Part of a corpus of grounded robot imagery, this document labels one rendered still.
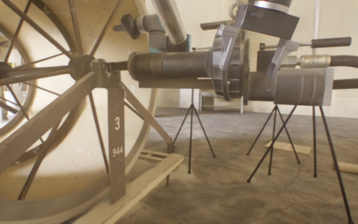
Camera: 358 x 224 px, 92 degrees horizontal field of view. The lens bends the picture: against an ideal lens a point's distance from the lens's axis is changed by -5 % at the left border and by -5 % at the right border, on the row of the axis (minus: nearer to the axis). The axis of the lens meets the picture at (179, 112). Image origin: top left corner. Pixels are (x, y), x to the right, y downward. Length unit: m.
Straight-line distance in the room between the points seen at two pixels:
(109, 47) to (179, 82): 1.29
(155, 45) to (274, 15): 0.68
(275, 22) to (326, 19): 9.09
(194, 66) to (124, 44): 1.27
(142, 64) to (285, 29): 0.57
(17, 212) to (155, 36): 1.02
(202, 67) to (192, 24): 9.11
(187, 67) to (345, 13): 9.23
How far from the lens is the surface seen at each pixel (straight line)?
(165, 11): 0.79
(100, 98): 2.17
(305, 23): 9.39
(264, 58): 0.74
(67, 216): 1.26
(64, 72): 1.09
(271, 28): 0.49
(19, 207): 1.08
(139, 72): 0.87
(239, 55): 0.64
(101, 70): 0.99
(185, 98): 8.36
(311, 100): 0.73
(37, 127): 0.85
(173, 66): 0.79
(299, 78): 0.72
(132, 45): 1.90
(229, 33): 0.46
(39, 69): 1.49
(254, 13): 0.45
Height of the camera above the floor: 0.80
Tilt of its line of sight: 6 degrees down
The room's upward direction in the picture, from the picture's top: 1 degrees clockwise
